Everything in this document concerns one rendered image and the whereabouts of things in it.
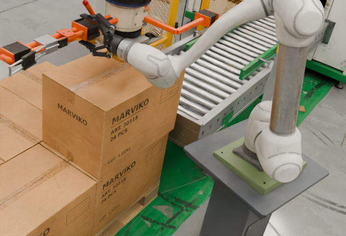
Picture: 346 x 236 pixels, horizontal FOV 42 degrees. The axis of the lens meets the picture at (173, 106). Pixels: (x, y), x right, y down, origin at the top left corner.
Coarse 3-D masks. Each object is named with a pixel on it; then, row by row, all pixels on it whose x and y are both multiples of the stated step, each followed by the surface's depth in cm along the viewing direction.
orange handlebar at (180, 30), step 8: (104, 16) 196; (152, 24) 201; (160, 24) 199; (192, 24) 204; (64, 32) 176; (72, 32) 177; (80, 32) 180; (176, 32) 196; (72, 40) 177; (32, 48) 163; (8, 56) 156
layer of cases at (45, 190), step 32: (0, 96) 254; (32, 96) 258; (0, 128) 231; (32, 128) 235; (0, 160) 212; (32, 160) 215; (64, 160) 219; (128, 160) 228; (160, 160) 263; (0, 192) 196; (32, 192) 199; (64, 192) 202; (96, 192) 215; (128, 192) 245; (0, 224) 182; (32, 224) 184; (64, 224) 202; (96, 224) 229
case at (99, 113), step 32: (64, 64) 215; (96, 64) 220; (128, 64) 225; (64, 96) 202; (96, 96) 197; (128, 96) 201; (160, 96) 223; (64, 128) 212; (96, 128) 197; (128, 128) 212; (160, 128) 240; (96, 160) 206
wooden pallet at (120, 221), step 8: (152, 192) 274; (136, 200) 259; (144, 200) 270; (128, 208) 254; (136, 208) 270; (120, 216) 263; (128, 216) 264; (112, 224) 257; (120, 224) 258; (104, 232) 252; (112, 232) 252
